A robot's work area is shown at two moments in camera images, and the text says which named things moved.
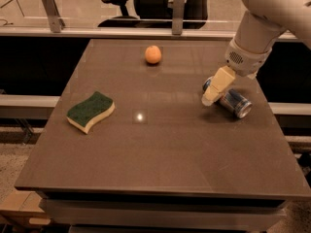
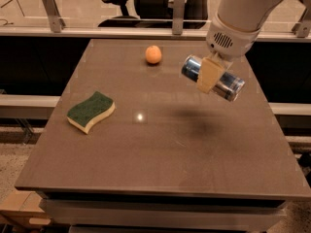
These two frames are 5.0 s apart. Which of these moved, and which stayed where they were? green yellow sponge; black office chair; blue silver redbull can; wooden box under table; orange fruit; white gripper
Moved: blue silver redbull can; white gripper
Stayed: wooden box under table; black office chair; orange fruit; green yellow sponge
